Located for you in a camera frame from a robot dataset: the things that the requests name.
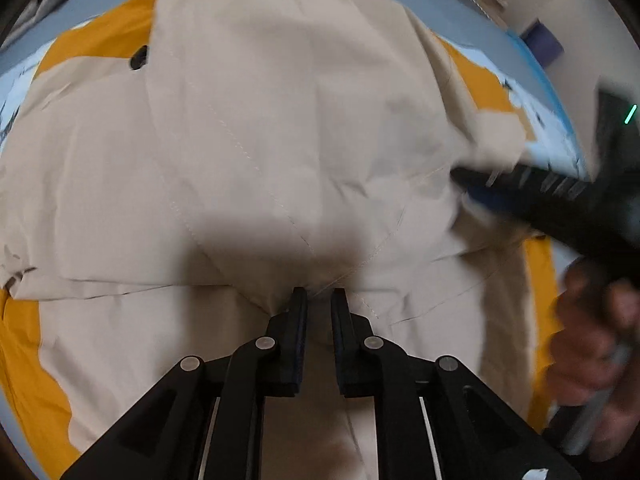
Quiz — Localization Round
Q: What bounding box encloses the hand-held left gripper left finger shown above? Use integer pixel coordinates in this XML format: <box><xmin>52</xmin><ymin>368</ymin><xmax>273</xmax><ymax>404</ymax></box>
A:
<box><xmin>60</xmin><ymin>287</ymin><xmax>308</xmax><ymax>480</ymax></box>

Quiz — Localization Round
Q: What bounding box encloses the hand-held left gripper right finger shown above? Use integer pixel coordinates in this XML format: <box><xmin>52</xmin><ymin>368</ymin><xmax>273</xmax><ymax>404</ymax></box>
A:
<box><xmin>332</xmin><ymin>288</ymin><xmax>581</xmax><ymax>480</ymax></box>

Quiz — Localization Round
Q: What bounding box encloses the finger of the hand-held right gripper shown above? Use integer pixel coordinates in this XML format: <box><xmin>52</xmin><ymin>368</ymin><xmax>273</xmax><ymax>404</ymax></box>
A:
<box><xmin>450</xmin><ymin>165</ymin><xmax>593</xmax><ymax>221</ymax></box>

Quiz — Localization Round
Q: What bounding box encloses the beige and yellow hooded jacket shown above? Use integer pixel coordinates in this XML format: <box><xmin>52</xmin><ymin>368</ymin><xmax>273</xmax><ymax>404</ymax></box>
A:
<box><xmin>0</xmin><ymin>0</ymin><xmax>558</xmax><ymax>480</ymax></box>

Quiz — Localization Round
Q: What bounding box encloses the person's right hand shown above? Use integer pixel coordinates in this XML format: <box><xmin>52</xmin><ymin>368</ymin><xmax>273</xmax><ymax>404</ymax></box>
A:
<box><xmin>545</xmin><ymin>260</ymin><xmax>640</xmax><ymax>463</ymax></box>

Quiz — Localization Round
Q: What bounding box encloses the purple box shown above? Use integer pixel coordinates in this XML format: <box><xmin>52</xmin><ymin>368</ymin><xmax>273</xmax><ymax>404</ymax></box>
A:
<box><xmin>520</xmin><ymin>17</ymin><xmax>566</xmax><ymax>66</ymax></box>

